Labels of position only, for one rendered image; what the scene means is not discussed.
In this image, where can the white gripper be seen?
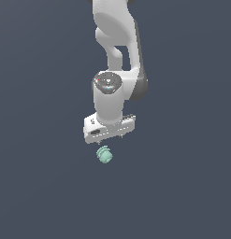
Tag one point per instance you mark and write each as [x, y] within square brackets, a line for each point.
[108, 129]

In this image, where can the small mint green object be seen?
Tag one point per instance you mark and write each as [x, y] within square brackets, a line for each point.
[104, 154]

